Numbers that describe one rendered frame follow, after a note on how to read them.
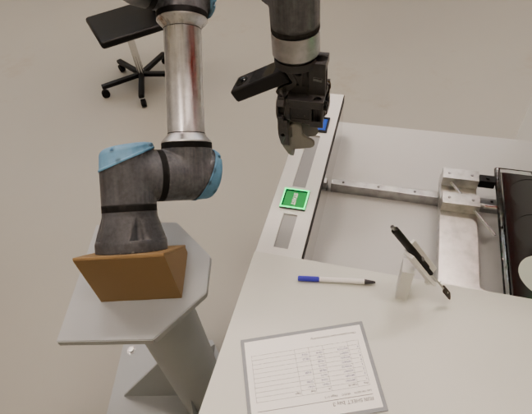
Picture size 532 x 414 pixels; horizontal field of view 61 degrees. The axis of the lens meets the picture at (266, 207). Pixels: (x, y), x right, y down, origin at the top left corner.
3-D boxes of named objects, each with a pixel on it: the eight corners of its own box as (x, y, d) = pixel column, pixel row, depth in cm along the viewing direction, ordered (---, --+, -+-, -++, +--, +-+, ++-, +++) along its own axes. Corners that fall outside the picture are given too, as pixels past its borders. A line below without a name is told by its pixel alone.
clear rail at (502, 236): (499, 170, 109) (501, 166, 108) (511, 308, 85) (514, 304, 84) (493, 170, 109) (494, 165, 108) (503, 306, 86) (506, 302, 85)
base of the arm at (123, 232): (79, 256, 93) (76, 208, 93) (120, 248, 107) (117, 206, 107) (146, 254, 89) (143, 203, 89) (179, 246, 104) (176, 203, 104)
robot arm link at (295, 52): (264, 39, 67) (277, 14, 72) (267, 66, 71) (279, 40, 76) (314, 43, 66) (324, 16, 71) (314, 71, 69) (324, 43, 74)
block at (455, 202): (476, 204, 104) (480, 195, 101) (477, 215, 102) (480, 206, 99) (440, 199, 106) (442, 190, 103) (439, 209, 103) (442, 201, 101)
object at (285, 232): (341, 134, 133) (344, 94, 122) (302, 296, 98) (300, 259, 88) (310, 131, 135) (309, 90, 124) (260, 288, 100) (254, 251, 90)
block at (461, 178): (475, 179, 109) (479, 170, 106) (476, 190, 107) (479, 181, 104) (440, 175, 111) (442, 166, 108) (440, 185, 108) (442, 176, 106)
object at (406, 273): (429, 287, 81) (445, 243, 71) (428, 306, 79) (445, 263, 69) (394, 282, 82) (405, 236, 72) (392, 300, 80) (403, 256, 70)
